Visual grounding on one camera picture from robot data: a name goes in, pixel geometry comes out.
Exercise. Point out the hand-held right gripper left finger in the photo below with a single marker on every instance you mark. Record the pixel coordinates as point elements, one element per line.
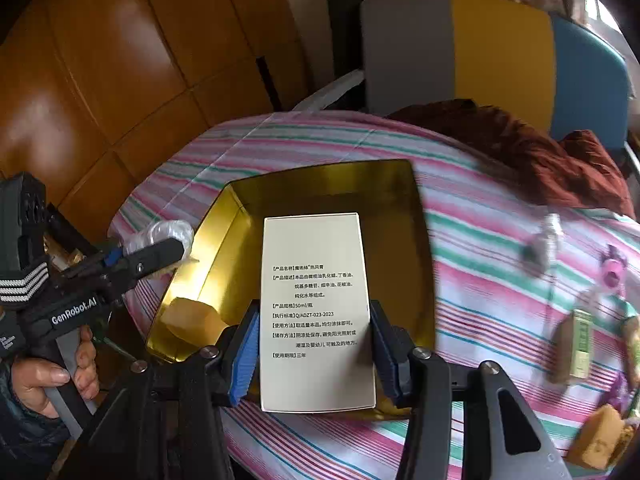
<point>244,355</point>

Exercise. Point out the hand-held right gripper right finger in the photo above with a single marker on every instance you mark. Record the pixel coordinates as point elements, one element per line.
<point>384,355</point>

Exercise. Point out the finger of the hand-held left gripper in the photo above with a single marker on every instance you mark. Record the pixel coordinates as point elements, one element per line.
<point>150,260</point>
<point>113,259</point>

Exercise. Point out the white printed carton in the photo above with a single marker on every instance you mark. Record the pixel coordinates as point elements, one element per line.
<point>315,250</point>

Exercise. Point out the gold tray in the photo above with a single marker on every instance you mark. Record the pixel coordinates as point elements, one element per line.
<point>325,195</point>

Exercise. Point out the person's left hand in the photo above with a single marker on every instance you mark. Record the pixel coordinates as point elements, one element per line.
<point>35,375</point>

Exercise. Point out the green label snack packet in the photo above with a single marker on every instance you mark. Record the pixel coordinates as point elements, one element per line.
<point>575,350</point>

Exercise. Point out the wooden wardrobe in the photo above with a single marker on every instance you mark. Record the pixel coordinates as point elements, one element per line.
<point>125,60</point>

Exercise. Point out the maroon cloth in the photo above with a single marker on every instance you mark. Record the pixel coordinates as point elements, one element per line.
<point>525,155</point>

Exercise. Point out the pink toy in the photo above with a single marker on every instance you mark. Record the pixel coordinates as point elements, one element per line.
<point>614,270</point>

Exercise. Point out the grey yellow blue headboard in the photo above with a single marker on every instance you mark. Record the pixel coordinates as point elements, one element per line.
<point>500,45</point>

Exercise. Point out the white bed rail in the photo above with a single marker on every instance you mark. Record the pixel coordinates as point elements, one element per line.
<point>330,92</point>
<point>632,160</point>

